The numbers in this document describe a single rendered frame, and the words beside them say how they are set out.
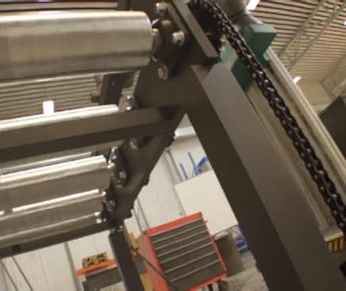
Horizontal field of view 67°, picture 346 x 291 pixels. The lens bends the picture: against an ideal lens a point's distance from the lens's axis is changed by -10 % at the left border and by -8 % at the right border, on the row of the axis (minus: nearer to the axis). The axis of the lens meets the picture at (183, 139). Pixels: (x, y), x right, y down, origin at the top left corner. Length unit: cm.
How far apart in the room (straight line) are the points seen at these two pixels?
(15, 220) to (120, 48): 91
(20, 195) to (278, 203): 77
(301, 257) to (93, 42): 45
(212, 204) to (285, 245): 525
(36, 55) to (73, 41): 6
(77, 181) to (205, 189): 482
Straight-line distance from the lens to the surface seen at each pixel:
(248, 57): 50
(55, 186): 97
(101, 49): 49
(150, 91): 71
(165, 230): 316
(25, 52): 48
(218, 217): 560
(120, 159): 102
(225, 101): 47
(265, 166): 43
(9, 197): 98
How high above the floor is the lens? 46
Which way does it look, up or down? 23 degrees up
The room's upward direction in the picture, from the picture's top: 24 degrees counter-clockwise
